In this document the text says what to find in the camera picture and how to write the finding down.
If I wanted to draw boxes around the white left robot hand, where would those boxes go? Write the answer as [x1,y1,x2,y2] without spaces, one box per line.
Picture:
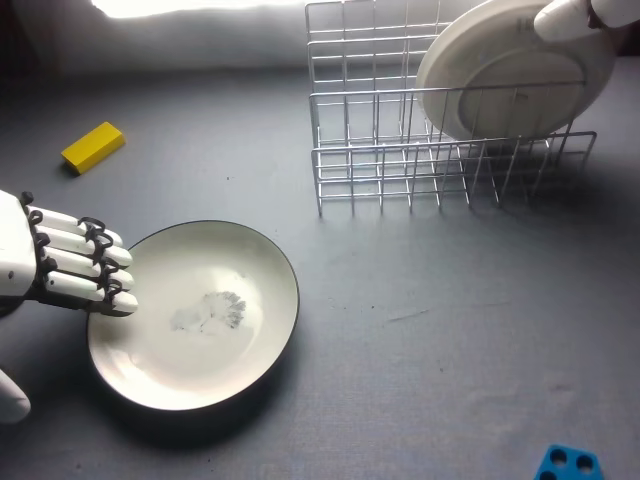
[0,189,140,426]

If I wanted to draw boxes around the wire dish rack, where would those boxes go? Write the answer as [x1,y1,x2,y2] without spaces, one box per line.
[304,0,599,217]

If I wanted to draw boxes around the grey table cloth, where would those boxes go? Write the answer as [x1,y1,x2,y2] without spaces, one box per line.
[0,67,640,480]

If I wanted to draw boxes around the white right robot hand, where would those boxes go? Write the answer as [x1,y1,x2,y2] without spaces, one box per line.
[532,0,640,45]

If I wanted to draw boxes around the blue block with holes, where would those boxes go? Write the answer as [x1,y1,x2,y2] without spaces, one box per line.
[532,443,609,480]

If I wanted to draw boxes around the yellow rectangular block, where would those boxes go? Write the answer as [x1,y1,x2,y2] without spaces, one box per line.
[61,121,126,176]

